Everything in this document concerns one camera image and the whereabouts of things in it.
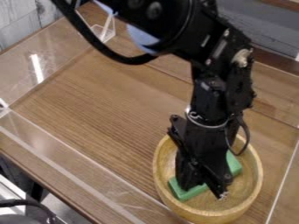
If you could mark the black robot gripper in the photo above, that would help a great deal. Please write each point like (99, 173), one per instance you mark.
(201, 161)

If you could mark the green rectangular block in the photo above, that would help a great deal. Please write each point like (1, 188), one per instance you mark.
(199, 189)

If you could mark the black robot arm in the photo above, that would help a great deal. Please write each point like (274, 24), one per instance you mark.
(189, 29)

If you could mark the brown wooden bowl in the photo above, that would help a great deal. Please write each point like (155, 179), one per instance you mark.
(202, 208)

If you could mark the clear acrylic corner bracket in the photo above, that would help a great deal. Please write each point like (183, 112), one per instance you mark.
(105, 32)

